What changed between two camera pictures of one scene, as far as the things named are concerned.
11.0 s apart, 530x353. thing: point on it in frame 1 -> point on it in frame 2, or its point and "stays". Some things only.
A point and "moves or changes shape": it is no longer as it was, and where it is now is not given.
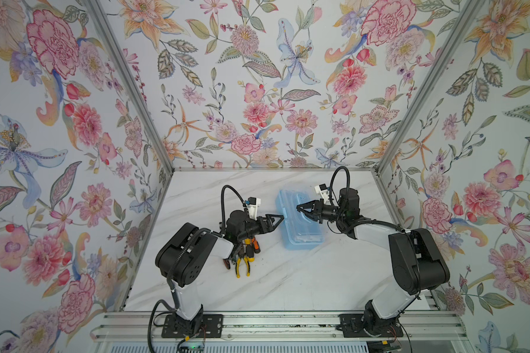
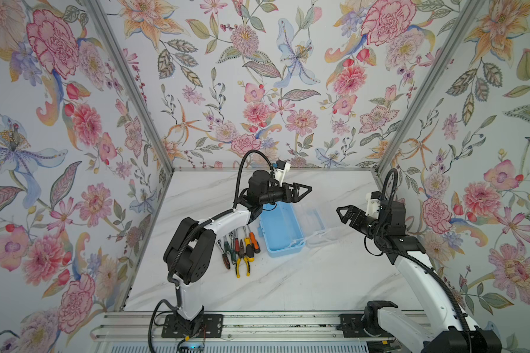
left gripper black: (267, 228) -> (294, 198)
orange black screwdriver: (256, 245) stays
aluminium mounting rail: (436, 326) stays
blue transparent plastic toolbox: (299, 232) moves or changes shape
